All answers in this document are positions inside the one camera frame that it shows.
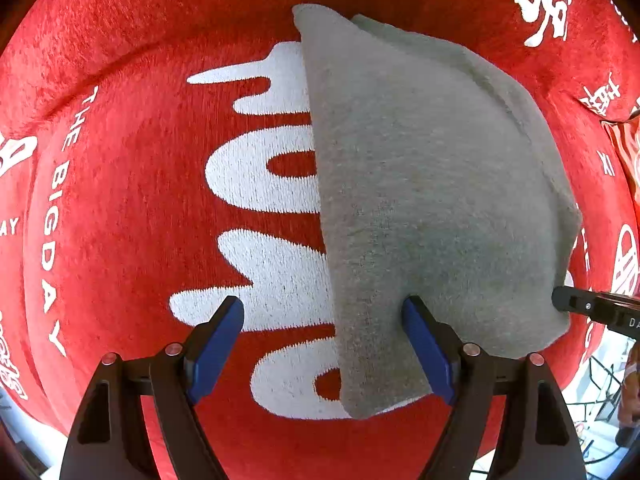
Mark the grey small garment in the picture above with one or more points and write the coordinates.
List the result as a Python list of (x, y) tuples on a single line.
[(430, 200)]

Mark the red printed blanket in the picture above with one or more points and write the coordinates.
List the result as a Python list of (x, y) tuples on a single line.
[(125, 185)]

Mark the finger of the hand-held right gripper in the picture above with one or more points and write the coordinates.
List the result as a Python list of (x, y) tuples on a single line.
[(595, 306)]

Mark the orange patterned cloth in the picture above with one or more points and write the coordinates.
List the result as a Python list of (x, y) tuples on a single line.
[(627, 152)]

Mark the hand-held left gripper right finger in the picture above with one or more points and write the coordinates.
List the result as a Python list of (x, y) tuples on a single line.
[(427, 347)]

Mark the black metal rack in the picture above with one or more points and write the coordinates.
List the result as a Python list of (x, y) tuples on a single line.
[(600, 390)]

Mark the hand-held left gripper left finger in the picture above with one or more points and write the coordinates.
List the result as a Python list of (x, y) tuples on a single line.
[(216, 345)]

